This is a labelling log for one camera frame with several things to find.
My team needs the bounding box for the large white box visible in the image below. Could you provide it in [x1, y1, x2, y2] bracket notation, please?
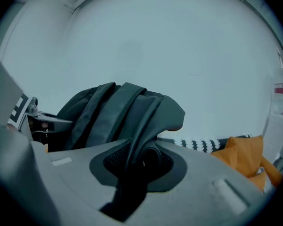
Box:
[264, 114, 283, 171]

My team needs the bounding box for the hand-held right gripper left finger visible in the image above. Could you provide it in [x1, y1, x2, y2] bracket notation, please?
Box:
[48, 139, 132, 226]

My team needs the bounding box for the black white striped blanket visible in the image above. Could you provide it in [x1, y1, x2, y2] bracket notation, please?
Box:
[174, 133, 253, 154]

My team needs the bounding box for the white box with red label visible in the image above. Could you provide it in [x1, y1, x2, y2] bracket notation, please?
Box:
[272, 67, 283, 115]

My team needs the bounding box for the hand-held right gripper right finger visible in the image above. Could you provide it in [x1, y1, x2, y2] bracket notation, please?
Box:
[132, 137, 265, 226]

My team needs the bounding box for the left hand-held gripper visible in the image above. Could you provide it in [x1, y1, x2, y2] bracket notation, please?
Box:
[8, 92, 74, 150]

